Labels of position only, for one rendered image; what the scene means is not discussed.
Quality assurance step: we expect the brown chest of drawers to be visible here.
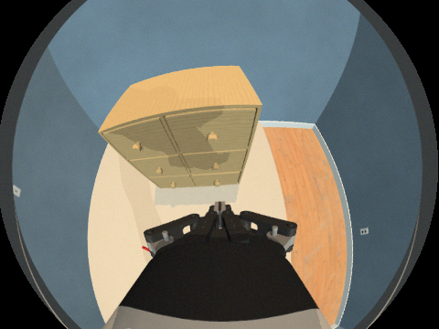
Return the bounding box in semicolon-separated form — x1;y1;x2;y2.
98;66;262;187

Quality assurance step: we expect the tan wooden drawer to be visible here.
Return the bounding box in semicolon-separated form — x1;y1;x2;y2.
103;117;177;159
130;154;188;176
183;149;247;174
192;171;241;186
165;108;256;153
149;175;196;188

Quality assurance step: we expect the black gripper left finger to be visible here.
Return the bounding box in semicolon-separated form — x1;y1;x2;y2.
144;201;221;257

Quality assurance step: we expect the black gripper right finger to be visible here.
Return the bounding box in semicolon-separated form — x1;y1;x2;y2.
219;201;297;253

